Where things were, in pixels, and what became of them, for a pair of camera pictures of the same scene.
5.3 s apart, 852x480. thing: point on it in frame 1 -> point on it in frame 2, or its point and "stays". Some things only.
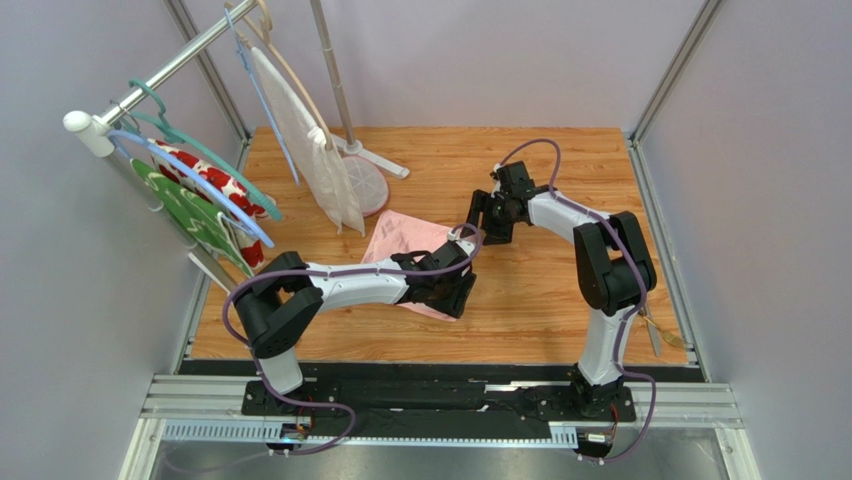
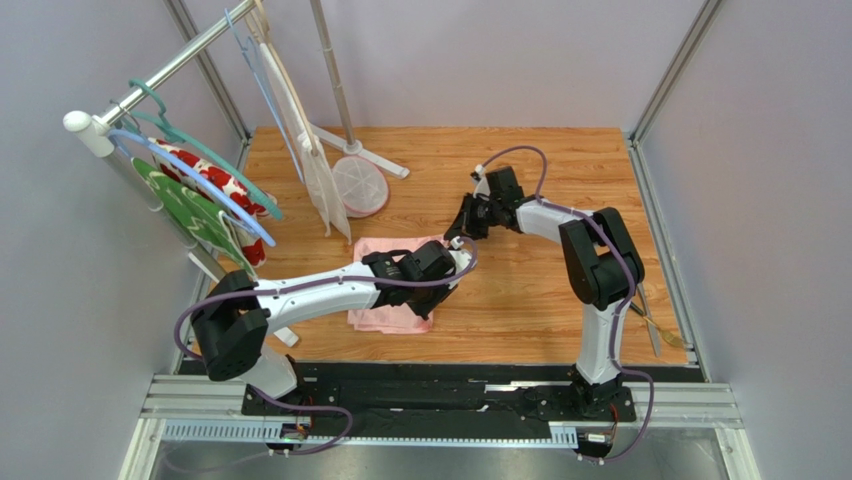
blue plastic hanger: x=115 y=136 stays
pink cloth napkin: x=394 y=234 -> x=390 y=318
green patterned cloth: x=202 y=220 stays
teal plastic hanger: x=173 y=134 stays
